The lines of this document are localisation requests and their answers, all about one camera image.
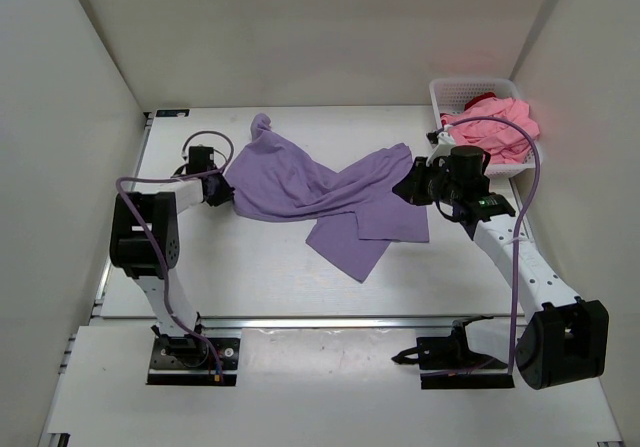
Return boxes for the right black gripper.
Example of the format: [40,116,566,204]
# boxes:
[394,158,463,207]

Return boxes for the purple t shirt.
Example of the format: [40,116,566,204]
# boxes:
[226,114,429,282]

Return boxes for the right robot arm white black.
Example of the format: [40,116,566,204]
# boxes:
[392,146,609,390]

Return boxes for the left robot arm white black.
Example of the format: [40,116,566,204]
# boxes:
[109,146,234,373]

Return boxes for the white plastic basket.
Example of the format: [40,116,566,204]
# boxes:
[429,78,535,178]

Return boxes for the pink t shirt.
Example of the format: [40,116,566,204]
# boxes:
[440,97,540,165]

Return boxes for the red t shirt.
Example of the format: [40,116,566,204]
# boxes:
[464,92,499,114]

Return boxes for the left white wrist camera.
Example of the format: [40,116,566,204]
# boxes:
[183,144,204,156]

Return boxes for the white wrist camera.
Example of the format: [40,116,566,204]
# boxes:
[183,144,204,156]
[426,127,456,165]

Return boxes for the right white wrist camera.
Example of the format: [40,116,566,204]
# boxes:
[426,127,456,165]

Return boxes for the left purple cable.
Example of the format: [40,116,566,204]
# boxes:
[115,130,236,383]

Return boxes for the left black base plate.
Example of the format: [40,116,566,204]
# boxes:
[146,337,241,387]

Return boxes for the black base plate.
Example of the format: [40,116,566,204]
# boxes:
[146,337,241,387]
[416,335,515,390]

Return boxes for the aluminium rail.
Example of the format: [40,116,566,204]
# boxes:
[89,314,531,333]

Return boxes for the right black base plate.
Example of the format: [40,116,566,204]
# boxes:
[416,335,515,390]

